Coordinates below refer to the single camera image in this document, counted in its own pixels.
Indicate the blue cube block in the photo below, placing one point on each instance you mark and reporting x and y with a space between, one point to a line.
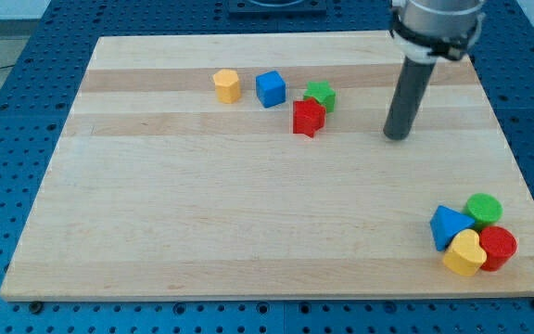
270 89

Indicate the yellow hexagon block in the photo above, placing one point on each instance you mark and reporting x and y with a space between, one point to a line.
227 85

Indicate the yellow heart block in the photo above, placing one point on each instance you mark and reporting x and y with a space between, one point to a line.
465 256

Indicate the red cylinder block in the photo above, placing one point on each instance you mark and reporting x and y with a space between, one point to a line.
500 246

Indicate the red star block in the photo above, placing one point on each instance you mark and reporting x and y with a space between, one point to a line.
308 117

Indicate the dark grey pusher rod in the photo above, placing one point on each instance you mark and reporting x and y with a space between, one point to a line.
409 92

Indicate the green cylinder block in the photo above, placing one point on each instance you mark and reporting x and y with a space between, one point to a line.
484 209

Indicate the wooden board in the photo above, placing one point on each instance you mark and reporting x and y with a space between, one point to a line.
157 191

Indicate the blue triangle block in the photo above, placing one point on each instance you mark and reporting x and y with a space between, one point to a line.
446 223

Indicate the green star block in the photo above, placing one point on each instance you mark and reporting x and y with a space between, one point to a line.
323 93

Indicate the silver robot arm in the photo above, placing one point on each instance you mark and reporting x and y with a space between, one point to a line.
426 30

